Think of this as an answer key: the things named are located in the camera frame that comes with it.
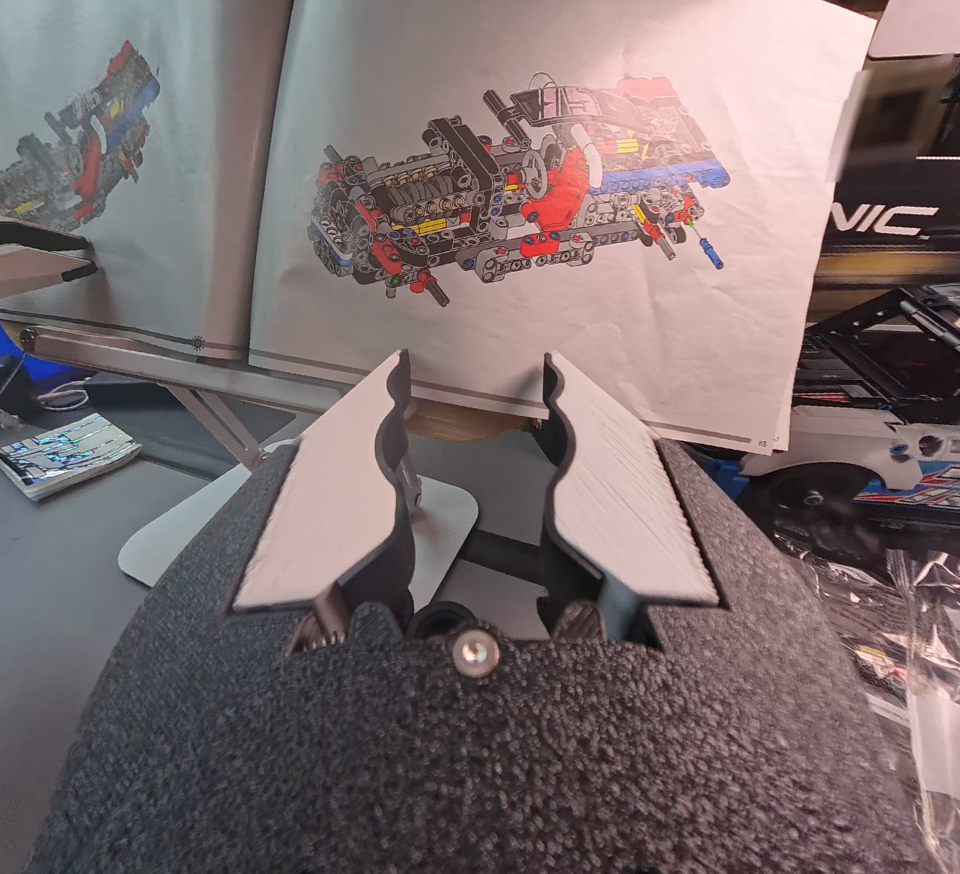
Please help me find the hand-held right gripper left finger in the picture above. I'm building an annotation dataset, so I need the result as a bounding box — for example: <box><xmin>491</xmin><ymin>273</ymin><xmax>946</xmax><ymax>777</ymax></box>
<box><xmin>231</xmin><ymin>349</ymin><xmax>412</xmax><ymax>642</ymax></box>

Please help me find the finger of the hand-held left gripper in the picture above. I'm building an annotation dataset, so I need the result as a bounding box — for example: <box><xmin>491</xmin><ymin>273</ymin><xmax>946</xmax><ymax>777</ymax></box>
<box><xmin>0</xmin><ymin>217</ymin><xmax>100</xmax><ymax>299</ymax></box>

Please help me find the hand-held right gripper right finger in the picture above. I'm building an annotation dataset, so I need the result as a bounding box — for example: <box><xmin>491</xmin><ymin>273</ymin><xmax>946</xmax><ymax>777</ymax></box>
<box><xmin>541</xmin><ymin>350</ymin><xmax>723</xmax><ymax>641</ymax></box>

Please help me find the white book stand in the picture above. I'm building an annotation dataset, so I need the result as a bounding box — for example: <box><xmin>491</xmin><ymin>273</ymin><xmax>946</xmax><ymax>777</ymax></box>
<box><xmin>21</xmin><ymin>322</ymin><xmax>545</xmax><ymax>587</ymax></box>

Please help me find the clear plastic bag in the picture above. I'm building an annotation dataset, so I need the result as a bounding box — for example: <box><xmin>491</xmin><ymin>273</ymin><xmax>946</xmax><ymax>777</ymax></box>
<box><xmin>765</xmin><ymin>506</ymin><xmax>960</xmax><ymax>874</ymax></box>

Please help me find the toy building instruction booklet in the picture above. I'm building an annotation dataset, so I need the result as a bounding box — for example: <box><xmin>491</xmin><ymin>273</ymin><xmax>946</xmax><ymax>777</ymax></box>
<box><xmin>0</xmin><ymin>0</ymin><xmax>879</xmax><ymax>451</ymax></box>

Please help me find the grey desk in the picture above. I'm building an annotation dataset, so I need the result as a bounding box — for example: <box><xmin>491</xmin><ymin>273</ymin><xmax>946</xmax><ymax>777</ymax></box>
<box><xmin>0</xmin><ymin>367</ymin><xmax>960</xmax><ymax>874</ymax></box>

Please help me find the holographic sticker sheet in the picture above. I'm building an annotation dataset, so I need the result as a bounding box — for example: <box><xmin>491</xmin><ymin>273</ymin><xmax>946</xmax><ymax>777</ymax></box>
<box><xmin>0</xmin><ymin>412</ymin><xmax>144</xmax><ymax>501</ymax></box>

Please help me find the black toy set box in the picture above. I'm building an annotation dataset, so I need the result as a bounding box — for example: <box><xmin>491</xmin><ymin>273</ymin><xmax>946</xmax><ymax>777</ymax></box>
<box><xmin>690</xmin><ymin>56</ymin><xmax>960</xmax><ymax>537</ymax></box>

